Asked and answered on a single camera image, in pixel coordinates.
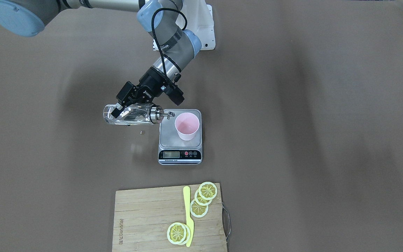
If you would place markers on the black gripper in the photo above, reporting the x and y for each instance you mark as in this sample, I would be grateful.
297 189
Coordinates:
149 85

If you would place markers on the glass sauce bottle metal spout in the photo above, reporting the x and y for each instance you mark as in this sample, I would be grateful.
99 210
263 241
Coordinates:
137 114

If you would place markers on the pink plastic cup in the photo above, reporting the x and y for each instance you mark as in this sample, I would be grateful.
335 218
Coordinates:
187 124

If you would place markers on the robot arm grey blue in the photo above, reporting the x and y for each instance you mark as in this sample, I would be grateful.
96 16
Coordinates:
177 46

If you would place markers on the digital kitchen scale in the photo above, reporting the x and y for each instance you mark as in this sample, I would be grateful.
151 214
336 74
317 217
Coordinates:
172 150

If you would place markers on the yellow plastic knife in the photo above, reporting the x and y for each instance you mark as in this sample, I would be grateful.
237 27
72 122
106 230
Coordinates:
187 206

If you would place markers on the bamboo cutting board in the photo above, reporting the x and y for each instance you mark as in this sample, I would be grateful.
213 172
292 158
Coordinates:
142 217

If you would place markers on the lemon slice middle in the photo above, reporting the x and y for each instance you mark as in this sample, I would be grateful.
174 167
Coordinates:
200 201

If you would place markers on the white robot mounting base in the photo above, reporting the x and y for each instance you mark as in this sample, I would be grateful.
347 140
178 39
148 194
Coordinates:
199 20

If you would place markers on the lemon slice behind front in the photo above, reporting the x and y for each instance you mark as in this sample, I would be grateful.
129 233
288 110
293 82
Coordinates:
187 236

